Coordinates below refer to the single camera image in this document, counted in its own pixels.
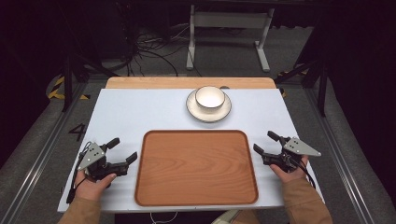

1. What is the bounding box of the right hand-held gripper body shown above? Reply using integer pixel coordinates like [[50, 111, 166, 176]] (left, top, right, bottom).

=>
[[262, 136, 322, 174]]

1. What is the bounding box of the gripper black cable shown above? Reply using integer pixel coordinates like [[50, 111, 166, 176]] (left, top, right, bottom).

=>
[[65, 141, 93, 205], [298, 159, 318, 189]]

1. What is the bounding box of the white table board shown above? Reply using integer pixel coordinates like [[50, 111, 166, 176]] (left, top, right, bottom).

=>
[[57, 88, 325, 215]]

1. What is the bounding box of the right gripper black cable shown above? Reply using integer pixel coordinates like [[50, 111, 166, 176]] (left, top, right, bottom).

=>
[[298, 159, 318, 189]]

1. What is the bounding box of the white plate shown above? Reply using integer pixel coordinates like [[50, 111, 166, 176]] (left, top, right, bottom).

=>
[[185, 90, 233, 123]]

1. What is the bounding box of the bundle of black floor cables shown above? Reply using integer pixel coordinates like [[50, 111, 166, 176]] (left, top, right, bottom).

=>
[[123, 23, 204, 77]]

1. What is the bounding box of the wooden tray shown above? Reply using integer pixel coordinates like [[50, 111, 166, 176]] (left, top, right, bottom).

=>
[[134, 129, 260, 207]]

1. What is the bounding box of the person's right hand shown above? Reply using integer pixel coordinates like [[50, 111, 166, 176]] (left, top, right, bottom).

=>
[[269, 155, 309, 185]]

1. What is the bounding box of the white metal stand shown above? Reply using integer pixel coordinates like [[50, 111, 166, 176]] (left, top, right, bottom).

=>
[[185, 4, 276, 73]]

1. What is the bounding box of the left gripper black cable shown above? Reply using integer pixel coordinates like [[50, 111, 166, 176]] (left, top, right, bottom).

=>
[[65, 141, 93, 205]]

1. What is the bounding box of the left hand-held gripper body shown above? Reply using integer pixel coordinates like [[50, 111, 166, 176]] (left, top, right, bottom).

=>
[[77, 141, 130, 182]]

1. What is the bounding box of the white bowl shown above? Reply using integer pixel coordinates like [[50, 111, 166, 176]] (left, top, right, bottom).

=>
[[194, 85, 226, 114]]

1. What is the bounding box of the thin white cable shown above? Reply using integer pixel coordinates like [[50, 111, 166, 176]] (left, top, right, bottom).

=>
[[149, 211, 178, 224]]

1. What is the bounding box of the black tripod stand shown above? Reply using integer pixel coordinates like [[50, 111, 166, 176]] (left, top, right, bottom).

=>
[[274, 58, 329, 118], [61, 50, 120, 114]]

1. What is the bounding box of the person's left hand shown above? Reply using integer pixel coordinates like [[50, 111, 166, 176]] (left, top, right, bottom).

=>
[[74, 169, 118, 203]]

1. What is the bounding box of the yellow black floor tape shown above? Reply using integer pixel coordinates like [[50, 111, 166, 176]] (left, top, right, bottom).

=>
[[46, 76, 92, 102]]

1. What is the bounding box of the aluminium floor rail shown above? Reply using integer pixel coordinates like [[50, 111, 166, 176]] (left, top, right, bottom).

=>
[[303, 87, 379, 224], [0, 81, 90, 224]]

